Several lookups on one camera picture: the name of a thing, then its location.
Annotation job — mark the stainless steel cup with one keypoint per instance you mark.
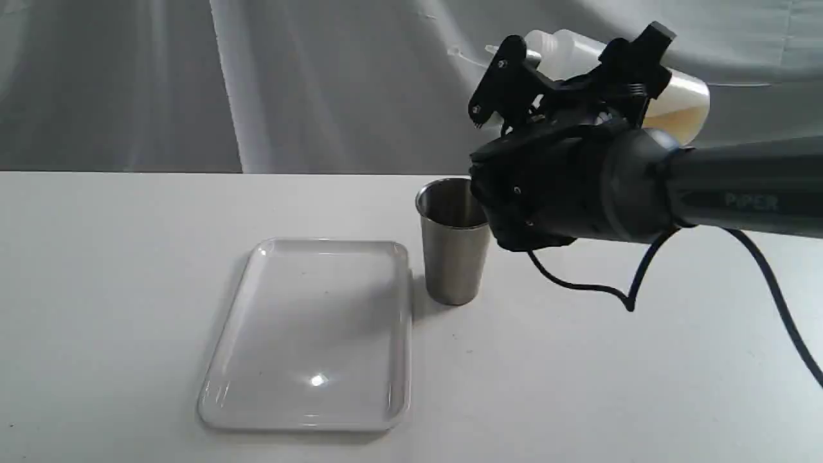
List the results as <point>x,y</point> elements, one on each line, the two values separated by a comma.
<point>455,235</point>

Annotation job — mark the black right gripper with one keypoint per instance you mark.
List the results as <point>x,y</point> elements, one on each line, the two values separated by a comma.
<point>573,161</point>

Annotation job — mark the clear plastic rectangular tray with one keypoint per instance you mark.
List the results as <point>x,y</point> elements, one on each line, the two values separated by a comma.
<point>317,338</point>

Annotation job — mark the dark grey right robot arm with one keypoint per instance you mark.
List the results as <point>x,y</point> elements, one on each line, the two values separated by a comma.
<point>772,187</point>

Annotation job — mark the translucent squeeze bottle amber liquid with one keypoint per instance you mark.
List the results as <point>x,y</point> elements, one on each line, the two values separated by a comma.
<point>680,110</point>

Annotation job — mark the grey fabric backdrop curtain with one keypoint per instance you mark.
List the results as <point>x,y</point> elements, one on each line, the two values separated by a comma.
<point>349,87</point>

